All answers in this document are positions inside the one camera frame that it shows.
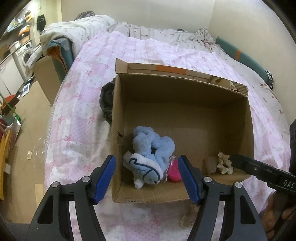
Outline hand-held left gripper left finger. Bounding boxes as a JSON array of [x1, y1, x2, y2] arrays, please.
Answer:
[[28, 155, 117, 241]]

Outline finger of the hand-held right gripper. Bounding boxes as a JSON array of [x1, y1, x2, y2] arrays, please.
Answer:
[[228, 154, 280, 184]]

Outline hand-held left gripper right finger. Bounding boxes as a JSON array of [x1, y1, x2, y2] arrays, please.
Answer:
[[178, 155, 262, 241]]

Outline pink rubber duck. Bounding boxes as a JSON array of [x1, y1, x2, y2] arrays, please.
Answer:
[[168, 159, 185, 182]]

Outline cream scrunchie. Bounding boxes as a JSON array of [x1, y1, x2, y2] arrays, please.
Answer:
[[217, 152, 234, 175]]

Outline white plush sock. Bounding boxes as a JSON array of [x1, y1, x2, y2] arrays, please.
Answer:
[[122, 151, 163, 189]]

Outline beige lace scrunchie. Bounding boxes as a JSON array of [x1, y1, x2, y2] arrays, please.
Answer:
[[180, 204, 200, 230]]

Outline blue fluffy scrunchie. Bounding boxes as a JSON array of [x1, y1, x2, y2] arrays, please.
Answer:
[[132, 126, 175, 169]]

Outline person's right hand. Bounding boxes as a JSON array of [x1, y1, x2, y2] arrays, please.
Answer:
[[261, 195, 288, 240]]

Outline dark grey cloth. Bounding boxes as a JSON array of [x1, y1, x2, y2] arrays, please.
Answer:
[[99, 77, 116, 124]]

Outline pink bow print blanket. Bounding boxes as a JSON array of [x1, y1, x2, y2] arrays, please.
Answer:
[[44, 30, 292, 241]]

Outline yellow and red rack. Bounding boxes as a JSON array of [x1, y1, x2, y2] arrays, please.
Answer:
[[0, 128, 12, 200]]

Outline teal headboard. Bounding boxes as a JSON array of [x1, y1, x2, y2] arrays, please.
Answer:
[[216, 36, 271, 79]]

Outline tall cardboard box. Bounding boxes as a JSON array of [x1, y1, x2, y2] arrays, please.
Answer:
[[33, 54, 62, 105]]

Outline red floor box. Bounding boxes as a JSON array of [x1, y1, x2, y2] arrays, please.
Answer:
[[5, 95, 20, 107]]

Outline white washing machine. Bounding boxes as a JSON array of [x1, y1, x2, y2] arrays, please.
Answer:
[[14, 42, 35, 77]]

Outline white quilt pile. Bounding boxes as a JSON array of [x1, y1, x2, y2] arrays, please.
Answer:
[[39, 14, 116, 58]]

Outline black hanging garment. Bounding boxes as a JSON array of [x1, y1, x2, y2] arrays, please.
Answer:
[[37, 14, 46, 30]]

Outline green mop handle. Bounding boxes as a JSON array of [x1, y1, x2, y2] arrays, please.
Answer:
[[0, 93, 23, 121]]

